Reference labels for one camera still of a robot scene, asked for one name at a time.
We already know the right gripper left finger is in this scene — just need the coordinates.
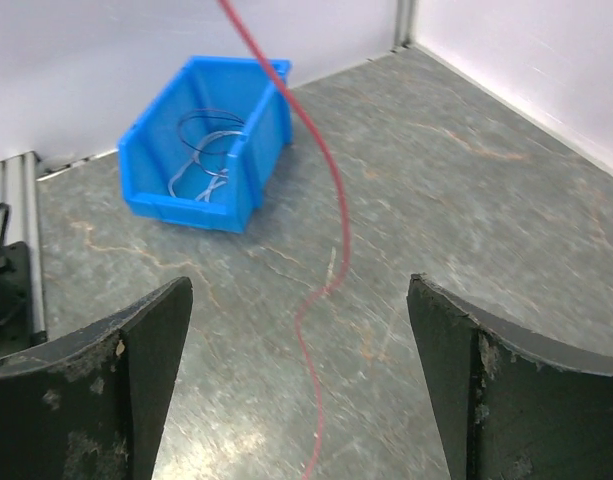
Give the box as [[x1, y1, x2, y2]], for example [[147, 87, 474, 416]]
[[0, 277, 193, 479]]

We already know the red wire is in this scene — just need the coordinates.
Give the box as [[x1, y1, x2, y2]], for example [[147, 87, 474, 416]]
[[216, 0, 353, 480]]

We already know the blue plastic bin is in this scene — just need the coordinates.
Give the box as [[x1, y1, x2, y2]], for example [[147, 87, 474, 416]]
[[118, 56, 292, 233]]

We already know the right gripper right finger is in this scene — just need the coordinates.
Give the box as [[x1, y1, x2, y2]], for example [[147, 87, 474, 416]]
[[407, 274, 613, 479]]

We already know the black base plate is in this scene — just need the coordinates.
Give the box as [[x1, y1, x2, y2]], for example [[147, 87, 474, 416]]
[[0, 202, 47, 351]]

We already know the white wire bundle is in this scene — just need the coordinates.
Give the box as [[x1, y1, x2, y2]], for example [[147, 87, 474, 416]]
[[166, 110, 247, 204]]

